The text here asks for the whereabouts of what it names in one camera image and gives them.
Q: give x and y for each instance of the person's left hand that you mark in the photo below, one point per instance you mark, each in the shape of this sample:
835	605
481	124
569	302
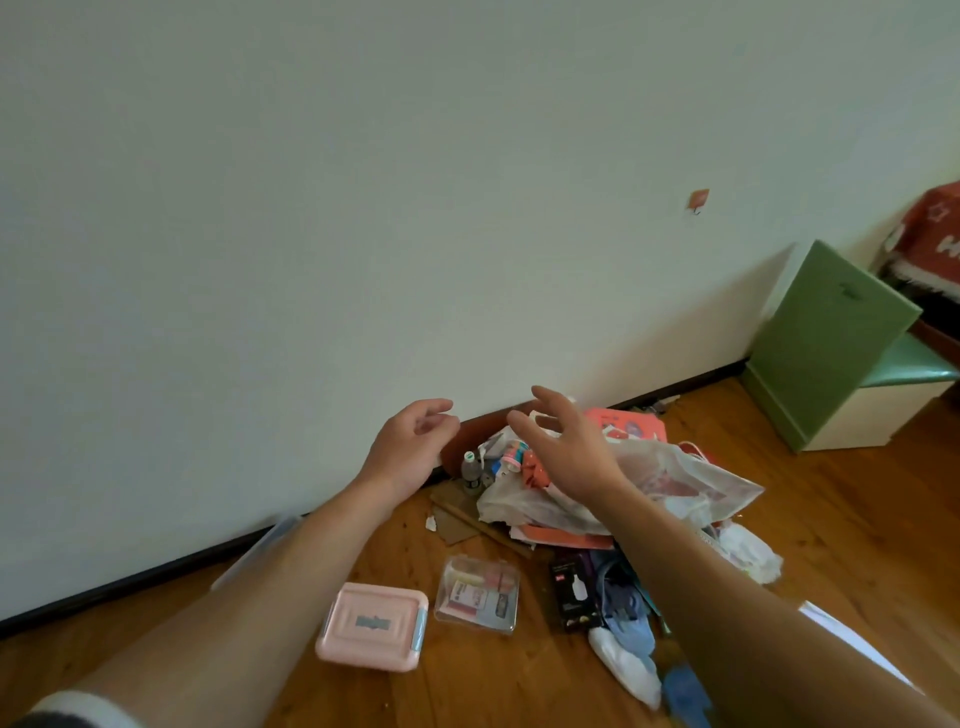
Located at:
405	457

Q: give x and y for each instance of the person's right hand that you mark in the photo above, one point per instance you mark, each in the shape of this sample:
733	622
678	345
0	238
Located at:
574	465

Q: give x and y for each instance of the person's left fingers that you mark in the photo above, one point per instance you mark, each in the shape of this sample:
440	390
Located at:
436	424

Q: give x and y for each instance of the person's right thumb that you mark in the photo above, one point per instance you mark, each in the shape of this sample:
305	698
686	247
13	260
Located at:
527	433

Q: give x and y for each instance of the person's left forearm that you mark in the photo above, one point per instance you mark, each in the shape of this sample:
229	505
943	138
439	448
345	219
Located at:
247	615

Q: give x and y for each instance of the person's right forearm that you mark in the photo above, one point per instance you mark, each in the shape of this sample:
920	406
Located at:
750	622

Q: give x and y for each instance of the small colourful bottle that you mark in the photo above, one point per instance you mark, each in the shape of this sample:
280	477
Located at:
512	456

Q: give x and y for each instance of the orange toy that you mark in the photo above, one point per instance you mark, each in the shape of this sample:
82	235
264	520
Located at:
534	471

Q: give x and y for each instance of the small grey bottle white cap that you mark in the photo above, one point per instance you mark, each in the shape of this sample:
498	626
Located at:
471	472

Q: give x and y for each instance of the brown cardboard piece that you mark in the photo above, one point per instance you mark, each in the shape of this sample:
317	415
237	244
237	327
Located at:
454	517

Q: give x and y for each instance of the wooden stick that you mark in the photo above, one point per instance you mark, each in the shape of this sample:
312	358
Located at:
491	531

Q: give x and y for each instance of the pink cardboard box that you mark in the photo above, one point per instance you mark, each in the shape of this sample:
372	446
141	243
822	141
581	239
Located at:
634	424

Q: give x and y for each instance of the orange flat book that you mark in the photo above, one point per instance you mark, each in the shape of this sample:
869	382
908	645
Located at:
562	538

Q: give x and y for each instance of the white plastic bag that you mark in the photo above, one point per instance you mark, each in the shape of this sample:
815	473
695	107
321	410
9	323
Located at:
675	476

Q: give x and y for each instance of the black packet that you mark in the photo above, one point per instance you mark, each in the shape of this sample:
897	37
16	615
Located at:
574	592

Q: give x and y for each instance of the clear plastic box with items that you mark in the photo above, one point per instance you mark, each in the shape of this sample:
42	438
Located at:
478	594

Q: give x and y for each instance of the blue cloth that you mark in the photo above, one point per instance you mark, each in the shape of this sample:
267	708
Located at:
626	607

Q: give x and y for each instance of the pink lunch box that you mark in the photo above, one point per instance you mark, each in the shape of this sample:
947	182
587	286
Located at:
372	626

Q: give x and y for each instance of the clear plastic lid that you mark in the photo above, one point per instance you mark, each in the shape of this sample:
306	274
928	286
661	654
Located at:
259	551

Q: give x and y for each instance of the white tissue packet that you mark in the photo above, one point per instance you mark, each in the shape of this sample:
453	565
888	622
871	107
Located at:
622	664

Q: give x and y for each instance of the white crumpled cloth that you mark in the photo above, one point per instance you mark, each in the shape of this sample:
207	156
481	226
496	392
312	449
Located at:
750	551

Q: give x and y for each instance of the green storage cabinet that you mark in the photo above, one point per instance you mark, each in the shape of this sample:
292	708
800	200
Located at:
817	345

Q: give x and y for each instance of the blue plastic object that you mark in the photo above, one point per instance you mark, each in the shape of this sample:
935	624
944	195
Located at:
686	697

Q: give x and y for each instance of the dark baseboard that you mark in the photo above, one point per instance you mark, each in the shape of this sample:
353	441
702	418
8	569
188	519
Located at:
135	577

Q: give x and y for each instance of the red patterned cloth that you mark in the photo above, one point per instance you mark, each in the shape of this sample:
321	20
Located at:
930	240

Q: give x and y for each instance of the white sleeve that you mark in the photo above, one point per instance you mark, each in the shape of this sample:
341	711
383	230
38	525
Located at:
71	709

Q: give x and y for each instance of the orange wall hook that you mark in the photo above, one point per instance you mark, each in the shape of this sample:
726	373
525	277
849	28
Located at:
698	199

